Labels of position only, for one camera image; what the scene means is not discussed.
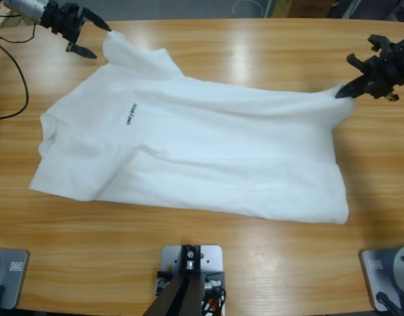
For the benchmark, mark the brown cardboard box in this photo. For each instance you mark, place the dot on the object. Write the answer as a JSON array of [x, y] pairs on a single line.
[[304, 8]]

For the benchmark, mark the dark camera post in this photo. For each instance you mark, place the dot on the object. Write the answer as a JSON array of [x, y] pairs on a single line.
[[185, 293]]

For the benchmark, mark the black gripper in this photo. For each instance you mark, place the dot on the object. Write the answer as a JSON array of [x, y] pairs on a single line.
[[61, 24], [386, 75]]

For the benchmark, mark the white mounting block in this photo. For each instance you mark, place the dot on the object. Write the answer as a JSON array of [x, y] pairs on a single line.
[[211, 256]]

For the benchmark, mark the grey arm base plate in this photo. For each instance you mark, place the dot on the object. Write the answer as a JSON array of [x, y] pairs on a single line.
[[14, 273], [374, 273]]

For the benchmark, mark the dark background equipment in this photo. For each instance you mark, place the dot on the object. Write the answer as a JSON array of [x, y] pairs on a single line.
[[369, 10]]

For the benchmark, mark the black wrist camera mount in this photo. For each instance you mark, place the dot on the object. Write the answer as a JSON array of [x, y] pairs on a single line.
[[71, 8], [379, 41]]

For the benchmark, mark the round grey base disc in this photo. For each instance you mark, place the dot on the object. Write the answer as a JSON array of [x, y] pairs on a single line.
[[402, 266]]

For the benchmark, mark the cardboard box stack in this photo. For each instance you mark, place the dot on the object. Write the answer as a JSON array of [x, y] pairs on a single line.
[[10, 19]]

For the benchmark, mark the white t-shirt with black logo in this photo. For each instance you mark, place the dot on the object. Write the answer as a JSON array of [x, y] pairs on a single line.
[[205, 158]]

